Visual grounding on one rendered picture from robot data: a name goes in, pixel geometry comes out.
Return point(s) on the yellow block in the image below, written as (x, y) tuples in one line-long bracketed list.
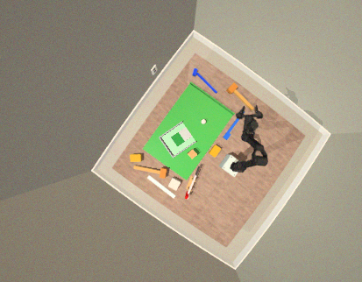
[(136, 158), (214, 151)]

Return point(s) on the white flat strip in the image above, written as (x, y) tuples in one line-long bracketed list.
[(162, 187)]

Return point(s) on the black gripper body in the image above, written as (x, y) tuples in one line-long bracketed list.
[(249, 118)]

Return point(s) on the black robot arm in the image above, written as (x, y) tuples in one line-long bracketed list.
[(240, 166)]

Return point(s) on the green flat mat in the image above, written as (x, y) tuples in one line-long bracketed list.
[(191, 108)]

